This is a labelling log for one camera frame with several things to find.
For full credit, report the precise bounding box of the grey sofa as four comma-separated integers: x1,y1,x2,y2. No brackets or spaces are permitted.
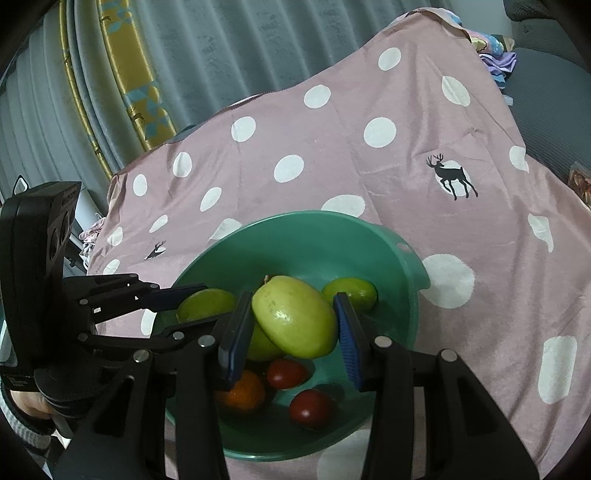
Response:
501,0,591,185

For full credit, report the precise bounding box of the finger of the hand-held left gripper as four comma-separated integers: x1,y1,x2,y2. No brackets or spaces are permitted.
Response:
78,315,222,366
62,273,208,324

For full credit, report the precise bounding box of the pink polka dot blanket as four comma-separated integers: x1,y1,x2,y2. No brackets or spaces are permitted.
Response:
85,7,591,480

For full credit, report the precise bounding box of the person's left forearm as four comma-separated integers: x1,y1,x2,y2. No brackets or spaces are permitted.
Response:
0,381,70,450

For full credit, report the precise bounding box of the green plastic bowl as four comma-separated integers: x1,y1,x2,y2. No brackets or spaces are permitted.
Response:
152,210,430,462

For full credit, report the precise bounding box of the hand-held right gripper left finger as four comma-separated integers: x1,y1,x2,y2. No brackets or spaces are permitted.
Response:
55,291,256,480

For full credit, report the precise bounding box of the person's left hand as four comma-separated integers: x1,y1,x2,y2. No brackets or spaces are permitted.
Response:
11,390,54,420

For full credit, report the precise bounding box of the yellow patterned curtain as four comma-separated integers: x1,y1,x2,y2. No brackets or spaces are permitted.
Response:
60,0,174,176

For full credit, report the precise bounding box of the pile of clothes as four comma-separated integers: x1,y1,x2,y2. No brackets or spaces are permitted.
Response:
69,217,108,273

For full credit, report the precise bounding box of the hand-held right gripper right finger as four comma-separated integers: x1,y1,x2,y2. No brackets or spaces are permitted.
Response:
333,292,539,480

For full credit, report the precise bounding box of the red cherry tomato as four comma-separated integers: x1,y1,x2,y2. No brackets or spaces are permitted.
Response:
288,389,334,430
267,359,309,390

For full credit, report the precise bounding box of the pastel printed cloth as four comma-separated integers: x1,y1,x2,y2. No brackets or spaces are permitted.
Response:
462,28,518,90

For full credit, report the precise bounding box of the green jujube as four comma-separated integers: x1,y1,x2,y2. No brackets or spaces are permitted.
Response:
322,277,379,312
177,288,238,324
252,275,339,360
247,323,289,361

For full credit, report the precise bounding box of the large orange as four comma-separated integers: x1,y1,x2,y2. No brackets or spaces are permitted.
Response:
215,369,267,411

